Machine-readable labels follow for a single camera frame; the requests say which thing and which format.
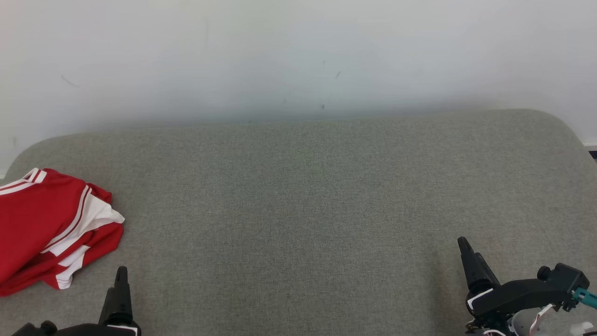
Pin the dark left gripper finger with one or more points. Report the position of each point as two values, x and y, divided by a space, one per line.
120 303

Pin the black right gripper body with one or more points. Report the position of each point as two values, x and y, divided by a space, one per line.
508 296

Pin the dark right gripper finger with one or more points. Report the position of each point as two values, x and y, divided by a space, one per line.
478 270

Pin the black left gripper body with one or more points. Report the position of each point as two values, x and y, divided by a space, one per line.
93 330

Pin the red basketball jersey number 23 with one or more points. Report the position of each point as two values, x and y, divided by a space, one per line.
37 210

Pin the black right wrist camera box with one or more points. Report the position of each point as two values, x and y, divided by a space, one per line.
566 277

